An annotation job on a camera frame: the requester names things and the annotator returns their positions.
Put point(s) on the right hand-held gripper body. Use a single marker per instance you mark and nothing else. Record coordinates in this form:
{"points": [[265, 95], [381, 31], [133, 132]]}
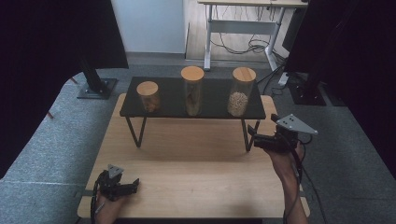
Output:
{"points": [[286, 137]]}

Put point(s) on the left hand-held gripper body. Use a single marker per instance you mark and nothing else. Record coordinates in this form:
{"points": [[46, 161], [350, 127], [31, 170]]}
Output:
{"points": [[112, 188]]}

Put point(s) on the glass jar pale grains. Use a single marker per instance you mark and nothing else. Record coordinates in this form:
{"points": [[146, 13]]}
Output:
{"points": [[244, 74]]}

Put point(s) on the tall glass jar bay leaves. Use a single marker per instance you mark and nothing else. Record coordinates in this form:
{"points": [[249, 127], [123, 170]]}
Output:
{"points": [[192, 74]]}

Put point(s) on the black shelf rack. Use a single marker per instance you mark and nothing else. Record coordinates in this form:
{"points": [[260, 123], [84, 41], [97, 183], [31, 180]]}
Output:
{"points": [[171, 97]]}

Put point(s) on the short glass jar cinnamon sticks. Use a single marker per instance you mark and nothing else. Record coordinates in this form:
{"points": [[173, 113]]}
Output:
{"points": [[148, 88]]}

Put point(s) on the person's left hand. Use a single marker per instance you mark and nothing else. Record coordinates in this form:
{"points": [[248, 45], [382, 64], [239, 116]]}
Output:
{"points": [[110, 208]]}

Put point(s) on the person's right hand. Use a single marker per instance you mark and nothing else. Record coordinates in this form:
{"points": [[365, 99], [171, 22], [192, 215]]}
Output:
{"points": [[281, 165]]}

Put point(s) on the black metal stand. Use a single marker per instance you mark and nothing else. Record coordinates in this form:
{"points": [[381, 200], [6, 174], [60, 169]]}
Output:
{"points": [[93, 81], [306, 97]]}

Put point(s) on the white power strip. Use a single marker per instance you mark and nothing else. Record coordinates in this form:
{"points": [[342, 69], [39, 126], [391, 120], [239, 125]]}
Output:
{"points": [[283, 80]]}

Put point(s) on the white desk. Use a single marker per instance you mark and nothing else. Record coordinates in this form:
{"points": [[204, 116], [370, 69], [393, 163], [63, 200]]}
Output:
{"points": [[243, 27]]}

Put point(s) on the black curtain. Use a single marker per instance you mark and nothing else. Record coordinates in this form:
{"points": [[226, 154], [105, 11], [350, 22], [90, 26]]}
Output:
{"points": [[37, 62], [358, 62]]}

